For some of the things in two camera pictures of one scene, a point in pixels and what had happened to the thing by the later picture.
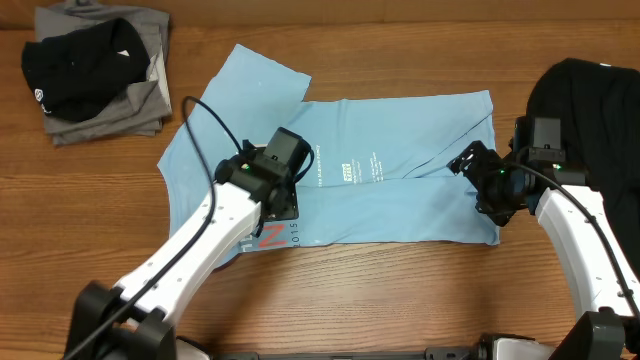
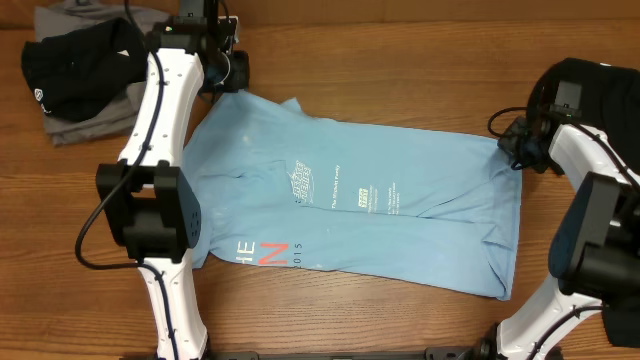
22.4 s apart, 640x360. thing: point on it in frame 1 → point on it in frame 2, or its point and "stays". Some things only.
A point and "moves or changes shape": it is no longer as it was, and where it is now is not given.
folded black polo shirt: x=73 y=75 stays
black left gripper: x=289 y=208 → x=240 y=79
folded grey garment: x=142 y=109 stays
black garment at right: x=599 y=108 stays
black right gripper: x=500 y=211 → x=507 y=146
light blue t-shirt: x=379 y=170 moves or changes shape
